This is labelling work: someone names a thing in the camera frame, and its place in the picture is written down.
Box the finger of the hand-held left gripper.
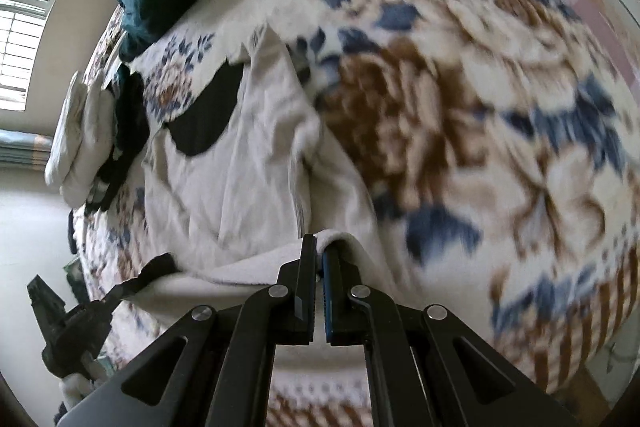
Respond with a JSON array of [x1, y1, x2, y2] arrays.
[[92, 279, 143, 315]]

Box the white shirt with black trim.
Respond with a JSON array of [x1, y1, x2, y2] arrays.
[[107, 24, 401, 373]]

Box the window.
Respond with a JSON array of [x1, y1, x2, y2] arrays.
[[0, 0, 86, 110]]

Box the floral printed blanket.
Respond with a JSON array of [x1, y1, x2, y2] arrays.
[[70, 0, 640, 427]]

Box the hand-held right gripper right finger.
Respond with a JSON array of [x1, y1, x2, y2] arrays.
[[321, 246, 583, 427]]

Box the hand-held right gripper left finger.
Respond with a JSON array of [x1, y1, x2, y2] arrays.
[[54, 234, 318, 427]]

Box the striped curtain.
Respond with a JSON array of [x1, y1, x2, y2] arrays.
[[0, 129, 53, 168]]

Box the person's left hand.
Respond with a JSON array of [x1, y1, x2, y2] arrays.
[[58, 354, 109, 410]]

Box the white folded clothes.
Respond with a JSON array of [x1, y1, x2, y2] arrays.
[[44, 71, 118, 208]]

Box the black cloth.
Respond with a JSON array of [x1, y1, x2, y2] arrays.
[[85, 64, 151, 212]]

